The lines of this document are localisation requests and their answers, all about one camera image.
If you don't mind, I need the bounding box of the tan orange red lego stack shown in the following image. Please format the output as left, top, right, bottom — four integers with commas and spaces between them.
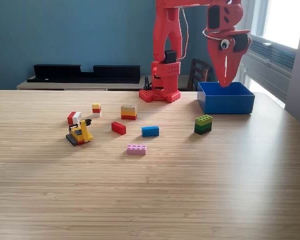
120, 103, 138, 121

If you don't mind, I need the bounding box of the black shelf unit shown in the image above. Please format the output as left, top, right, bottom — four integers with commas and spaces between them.
26, 64, 142, 84

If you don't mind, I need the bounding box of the yellow toy digger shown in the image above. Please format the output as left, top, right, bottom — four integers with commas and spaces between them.
65, 118, 94, 147

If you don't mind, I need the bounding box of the red white lego brick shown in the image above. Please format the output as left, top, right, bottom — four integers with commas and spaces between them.
66, 111, 83, 126

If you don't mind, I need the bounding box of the pink lego brick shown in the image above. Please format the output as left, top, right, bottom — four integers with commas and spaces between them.
126, 143, 148, 156

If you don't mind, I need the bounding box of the small yellow red white stack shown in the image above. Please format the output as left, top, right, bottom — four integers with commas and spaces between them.
91, 102, 103, 118

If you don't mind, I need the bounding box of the green lego brick stack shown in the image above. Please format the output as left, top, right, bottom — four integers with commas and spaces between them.
193, 114, 213, 136

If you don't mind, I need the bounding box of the dark wooden chair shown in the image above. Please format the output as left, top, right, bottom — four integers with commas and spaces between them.
186, 58, 214, 92

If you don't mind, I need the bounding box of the blue plastic bin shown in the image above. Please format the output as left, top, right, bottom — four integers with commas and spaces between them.
196, 81, 256, 115

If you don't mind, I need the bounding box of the white framed window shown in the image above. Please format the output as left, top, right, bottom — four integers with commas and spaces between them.
249, 0, 300, 50

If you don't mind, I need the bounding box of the light blue lego brick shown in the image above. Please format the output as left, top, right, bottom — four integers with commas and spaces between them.
141, 125, 160, 138

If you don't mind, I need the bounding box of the grey ventilation unit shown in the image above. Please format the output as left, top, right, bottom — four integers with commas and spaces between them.
243, 34, 297, 102

